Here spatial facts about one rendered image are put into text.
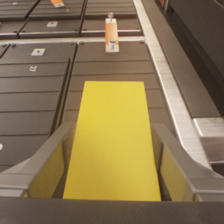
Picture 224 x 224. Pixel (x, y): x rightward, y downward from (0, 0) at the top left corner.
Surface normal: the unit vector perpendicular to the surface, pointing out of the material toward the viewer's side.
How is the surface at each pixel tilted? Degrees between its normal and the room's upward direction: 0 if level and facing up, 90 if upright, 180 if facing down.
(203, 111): 0
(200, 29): 90
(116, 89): 0
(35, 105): 0
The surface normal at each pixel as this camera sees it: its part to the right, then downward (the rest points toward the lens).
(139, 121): 0.00, -0.62
